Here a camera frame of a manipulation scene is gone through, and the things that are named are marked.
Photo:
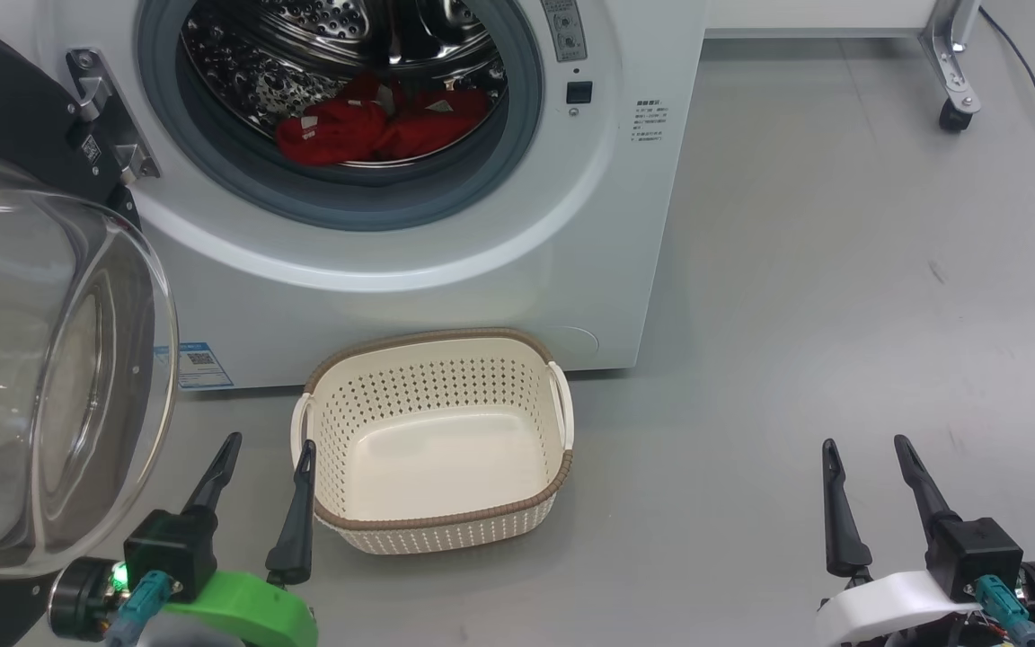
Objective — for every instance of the blue energy label sticker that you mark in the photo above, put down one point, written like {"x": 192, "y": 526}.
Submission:
{"x": 203, "y": 364}

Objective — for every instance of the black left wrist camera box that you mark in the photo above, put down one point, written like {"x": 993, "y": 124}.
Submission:
{"x": 172, "y": 553}

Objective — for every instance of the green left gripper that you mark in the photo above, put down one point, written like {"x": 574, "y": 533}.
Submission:
{"x": 248, "y": 615}

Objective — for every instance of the cream perforated laundry basket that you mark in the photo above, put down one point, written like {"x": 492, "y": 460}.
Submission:
{"x": 437, "y": 467}

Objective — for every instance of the white front-load washing machine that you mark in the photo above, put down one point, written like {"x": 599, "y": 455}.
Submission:
{"x": 482, "y": 296}

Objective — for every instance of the white partition panel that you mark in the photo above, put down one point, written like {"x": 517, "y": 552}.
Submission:
{"x": 814, "y": 13}

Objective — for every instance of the stainless steel washing machine drum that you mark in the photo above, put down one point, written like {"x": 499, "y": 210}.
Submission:
{"x": 248, "y": 63}

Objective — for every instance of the red clothing with white trim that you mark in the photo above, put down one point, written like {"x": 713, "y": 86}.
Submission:
{"x": 338, "y": 135}

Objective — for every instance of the black-rimmed glass washer door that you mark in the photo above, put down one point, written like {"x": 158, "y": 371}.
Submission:
{"x": 32, "y": 359}

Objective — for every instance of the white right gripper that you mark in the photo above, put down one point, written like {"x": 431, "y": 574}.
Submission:
{"x": 886, "y": 607}

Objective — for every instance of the black partition caster wheel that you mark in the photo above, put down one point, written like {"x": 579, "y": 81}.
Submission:
{"x": 955, "y": 117}

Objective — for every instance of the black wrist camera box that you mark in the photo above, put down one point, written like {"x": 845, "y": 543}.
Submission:
{"x": 976, "y": 557}
{"x": 172, "y": 553}

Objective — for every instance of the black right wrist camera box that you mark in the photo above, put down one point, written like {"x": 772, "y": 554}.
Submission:
{"x": 976, "y": 557}

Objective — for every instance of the metal door hinge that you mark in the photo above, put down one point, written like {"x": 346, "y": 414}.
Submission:
{"x": 109, "y": 126}

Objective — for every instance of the round filter cover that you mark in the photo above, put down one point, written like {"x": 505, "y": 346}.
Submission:
{"x": 580, "y": 346}

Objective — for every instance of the metal partition leg bracket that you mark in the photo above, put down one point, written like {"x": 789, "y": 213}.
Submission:
{"x": 953, "y": 54}

